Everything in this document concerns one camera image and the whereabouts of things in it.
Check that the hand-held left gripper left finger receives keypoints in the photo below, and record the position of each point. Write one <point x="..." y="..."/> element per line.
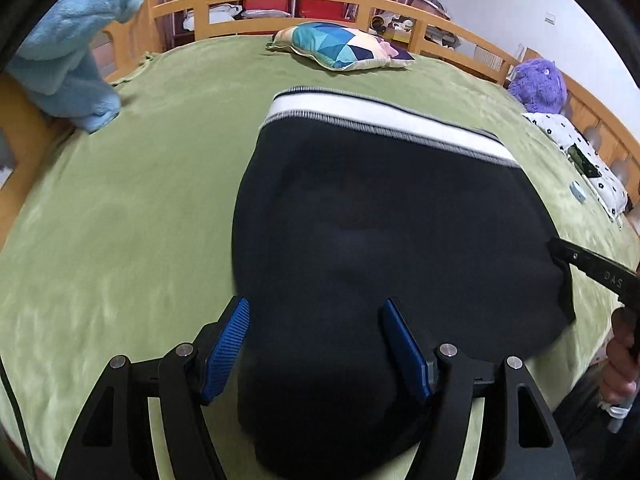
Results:
<point x="227" y="345"/>

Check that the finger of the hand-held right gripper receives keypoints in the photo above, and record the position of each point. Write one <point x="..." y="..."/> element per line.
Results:
<point x="595" y="267"/>

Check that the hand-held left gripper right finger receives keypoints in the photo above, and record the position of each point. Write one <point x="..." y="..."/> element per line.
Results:
<point x="405" y="345"/>

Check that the black pants with white stripe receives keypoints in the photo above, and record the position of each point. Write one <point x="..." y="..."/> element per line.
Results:
<point x="375" y="235"/>

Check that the person's right hand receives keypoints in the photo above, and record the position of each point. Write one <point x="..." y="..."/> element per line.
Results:
<point x="622" y="375"/>

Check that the small light blue object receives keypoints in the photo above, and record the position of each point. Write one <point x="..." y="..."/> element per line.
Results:
<point x="578" y="191"/>

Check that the white spotted pillow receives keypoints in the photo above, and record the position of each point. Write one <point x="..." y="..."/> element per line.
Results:
<point x="565" y="132"/>

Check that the green fleece blanket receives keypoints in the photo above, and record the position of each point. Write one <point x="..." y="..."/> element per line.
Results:
<point x="150" y="185"/>

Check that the purple plush toy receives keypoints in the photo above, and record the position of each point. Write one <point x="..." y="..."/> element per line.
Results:
<point x="537" y="85"/>

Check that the geometric patterned pillow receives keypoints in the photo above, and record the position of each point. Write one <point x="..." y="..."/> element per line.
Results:
<point x="330" y="42"/>

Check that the light blue plush toy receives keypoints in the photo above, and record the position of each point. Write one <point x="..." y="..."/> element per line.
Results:
<point x="65" y="60"/>

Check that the white plastic bag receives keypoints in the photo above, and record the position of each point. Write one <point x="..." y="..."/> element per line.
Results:
<point x="215" y="16"/>

